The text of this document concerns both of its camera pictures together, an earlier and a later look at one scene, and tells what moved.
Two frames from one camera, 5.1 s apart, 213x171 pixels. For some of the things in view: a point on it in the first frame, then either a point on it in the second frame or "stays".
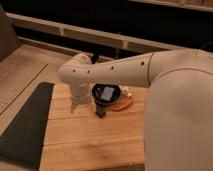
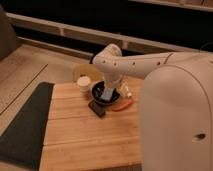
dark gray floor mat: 23,141 stays
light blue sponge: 107,93 stays
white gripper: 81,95 → 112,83
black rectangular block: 100,110 stays
